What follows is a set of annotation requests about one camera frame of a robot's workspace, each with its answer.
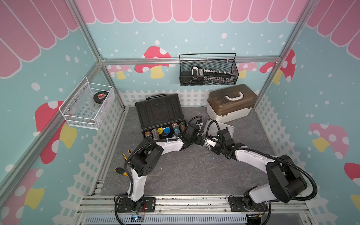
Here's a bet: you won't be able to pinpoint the silver aluminium poker case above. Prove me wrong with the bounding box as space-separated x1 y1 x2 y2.
202 119 235 138

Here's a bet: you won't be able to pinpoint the black plastic poker case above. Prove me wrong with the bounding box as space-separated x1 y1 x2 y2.
135 94 187 139

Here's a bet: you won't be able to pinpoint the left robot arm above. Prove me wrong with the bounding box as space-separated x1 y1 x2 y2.
114 120 204 203

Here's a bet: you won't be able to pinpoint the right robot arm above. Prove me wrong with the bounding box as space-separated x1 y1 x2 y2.
205 129 318 211

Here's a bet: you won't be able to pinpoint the socket wrench set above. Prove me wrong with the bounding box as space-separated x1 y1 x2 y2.
191 66 234 83

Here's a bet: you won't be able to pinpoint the blue dealer button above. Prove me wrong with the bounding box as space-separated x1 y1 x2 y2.
162 127 171 136

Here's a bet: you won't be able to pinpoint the brown lid storage box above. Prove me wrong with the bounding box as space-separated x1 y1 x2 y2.
207 84 257 123

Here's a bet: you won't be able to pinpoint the green circuit board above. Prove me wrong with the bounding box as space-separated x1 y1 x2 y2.
130 215 144 223

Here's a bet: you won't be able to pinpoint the black wire wall basket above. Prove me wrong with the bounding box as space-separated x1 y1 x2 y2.
179 53 239 86

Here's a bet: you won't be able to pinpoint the yellow handled pliers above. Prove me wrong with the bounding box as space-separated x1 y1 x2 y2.
122 150 131 164

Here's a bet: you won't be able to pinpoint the yellow handled screwdriver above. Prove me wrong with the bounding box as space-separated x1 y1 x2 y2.
114 167 128 177

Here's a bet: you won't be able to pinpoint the white wire wall basket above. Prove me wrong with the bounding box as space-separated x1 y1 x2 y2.
59 77 115 130

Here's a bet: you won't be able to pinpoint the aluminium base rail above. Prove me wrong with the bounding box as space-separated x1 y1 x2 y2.
73 195 315 225

